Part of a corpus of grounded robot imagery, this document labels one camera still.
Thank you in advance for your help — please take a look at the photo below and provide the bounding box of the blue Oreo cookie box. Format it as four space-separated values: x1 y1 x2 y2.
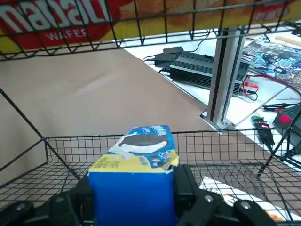
88 124 179 226

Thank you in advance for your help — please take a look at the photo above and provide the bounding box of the black wire snack shelf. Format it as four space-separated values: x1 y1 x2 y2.
0 0 301 226

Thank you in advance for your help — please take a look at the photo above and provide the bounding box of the white cracker stick box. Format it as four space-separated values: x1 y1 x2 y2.
198 175 301 223

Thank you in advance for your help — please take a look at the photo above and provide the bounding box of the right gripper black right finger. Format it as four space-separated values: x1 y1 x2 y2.
173 164 283 226

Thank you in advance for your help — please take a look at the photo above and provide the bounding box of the blue printed poster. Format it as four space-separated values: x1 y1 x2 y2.
242 39 301 89

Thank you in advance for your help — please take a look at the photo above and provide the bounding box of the black finned power supply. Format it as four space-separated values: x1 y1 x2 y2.
169 51 250 98

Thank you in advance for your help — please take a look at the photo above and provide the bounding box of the small green circuit board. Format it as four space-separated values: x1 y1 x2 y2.
251 115 268 125

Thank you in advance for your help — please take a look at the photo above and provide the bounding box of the black power adapter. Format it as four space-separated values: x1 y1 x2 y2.
154 53 177 68
163 46 184 55

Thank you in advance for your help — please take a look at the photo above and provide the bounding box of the aluminium frame post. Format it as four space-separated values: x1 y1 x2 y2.
199 28 246 129

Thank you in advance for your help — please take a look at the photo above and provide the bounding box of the black switch with red light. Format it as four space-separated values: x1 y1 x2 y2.
272 112 294 129

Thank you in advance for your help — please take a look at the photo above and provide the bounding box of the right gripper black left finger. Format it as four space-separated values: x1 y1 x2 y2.
0 175 95 226

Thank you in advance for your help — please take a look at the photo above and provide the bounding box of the yellow nabati wafer box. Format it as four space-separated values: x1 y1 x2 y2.
0 0 291 54

